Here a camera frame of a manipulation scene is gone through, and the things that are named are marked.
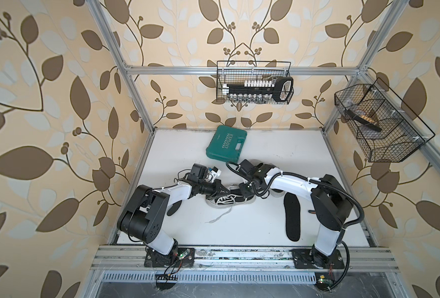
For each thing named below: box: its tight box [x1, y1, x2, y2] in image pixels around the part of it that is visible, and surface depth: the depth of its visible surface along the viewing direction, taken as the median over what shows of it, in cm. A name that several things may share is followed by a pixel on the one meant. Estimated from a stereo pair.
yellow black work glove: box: [166, 199, 183, 217], surface depth 89 cm
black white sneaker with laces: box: [205, 185, 257, 224], surface depth 88 cm
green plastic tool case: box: [205, 124, 248, 163], surface depth 110 cm
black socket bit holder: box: [222, 76, 294, 103], surface depth 86 cm
